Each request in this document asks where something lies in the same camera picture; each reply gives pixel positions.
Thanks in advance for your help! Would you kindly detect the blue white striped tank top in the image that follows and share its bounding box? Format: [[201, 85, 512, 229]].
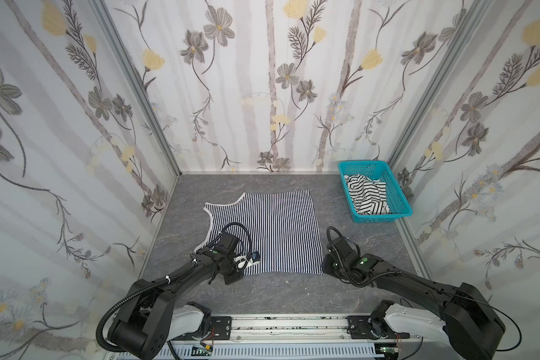
[[196, 190, 323, 276]]

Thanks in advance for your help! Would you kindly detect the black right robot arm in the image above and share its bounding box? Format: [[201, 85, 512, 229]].
[[322, 233, 506, 359]]

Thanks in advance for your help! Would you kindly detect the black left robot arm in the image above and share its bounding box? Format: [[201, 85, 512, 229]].
[[95, 222, 260, 359]]

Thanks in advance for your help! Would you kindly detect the black white striped tank top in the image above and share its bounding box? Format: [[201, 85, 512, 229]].
[[343, 174, 390, 215]]

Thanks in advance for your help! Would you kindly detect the teal plastic basket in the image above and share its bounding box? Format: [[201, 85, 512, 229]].
[[338, 160, 413, 223]]

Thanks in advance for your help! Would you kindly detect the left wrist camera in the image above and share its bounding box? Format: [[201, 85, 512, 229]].
[[234, 251, 261, 271]]

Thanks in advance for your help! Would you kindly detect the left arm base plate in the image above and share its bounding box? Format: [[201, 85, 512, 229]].
[[197, 316, 233, 341]]

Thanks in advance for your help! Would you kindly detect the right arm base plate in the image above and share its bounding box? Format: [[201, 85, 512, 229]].
[[346, 315, 410, 340]]

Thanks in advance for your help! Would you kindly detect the aluminium mounting rail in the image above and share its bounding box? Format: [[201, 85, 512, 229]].
[[103, 313, 478, 346]]

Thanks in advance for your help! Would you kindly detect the white slotted cable duct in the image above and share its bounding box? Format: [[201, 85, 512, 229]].
[[115, 343, 386, 360]]

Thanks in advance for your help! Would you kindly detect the left corrugated black cable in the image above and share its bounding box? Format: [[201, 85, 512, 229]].
[[95, 275, 172, 354]]

